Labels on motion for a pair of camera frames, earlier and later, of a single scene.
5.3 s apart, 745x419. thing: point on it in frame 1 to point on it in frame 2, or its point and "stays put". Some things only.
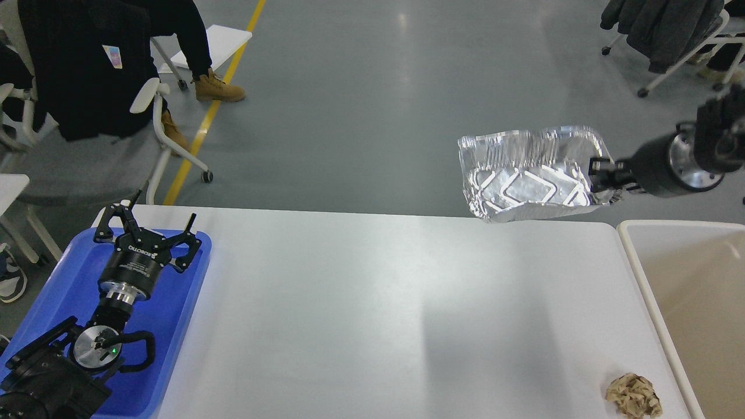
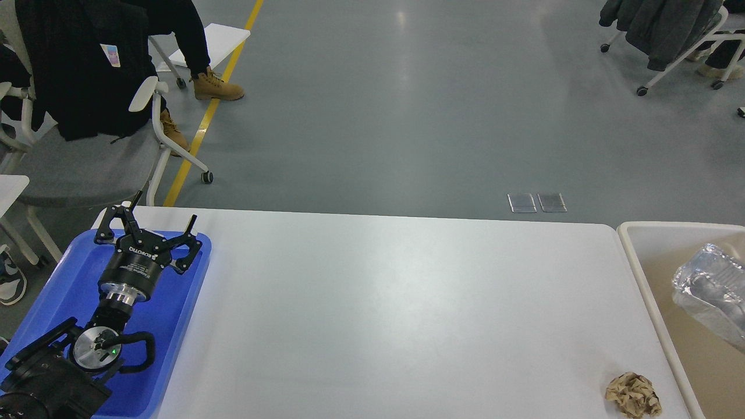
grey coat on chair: [661, 32] stays put
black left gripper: [133, 268] stays put
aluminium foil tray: [508, 174] to [713, 284]
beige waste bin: [696, 269] stays put
